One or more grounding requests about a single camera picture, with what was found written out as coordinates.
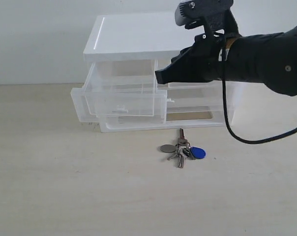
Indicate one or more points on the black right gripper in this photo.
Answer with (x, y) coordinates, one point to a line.
(198, 63)

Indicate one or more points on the key bunch with blue tag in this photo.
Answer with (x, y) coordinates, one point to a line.
(183, 150)

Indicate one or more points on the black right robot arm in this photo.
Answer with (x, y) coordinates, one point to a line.
(269, 59)

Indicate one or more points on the clear wide middle drawer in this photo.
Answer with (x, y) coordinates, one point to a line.
(194, 98)

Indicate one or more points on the white plastic drawer cabinet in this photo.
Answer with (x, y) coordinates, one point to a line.
(152, 36)

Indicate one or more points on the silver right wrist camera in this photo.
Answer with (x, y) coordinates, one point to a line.
(213, 15)

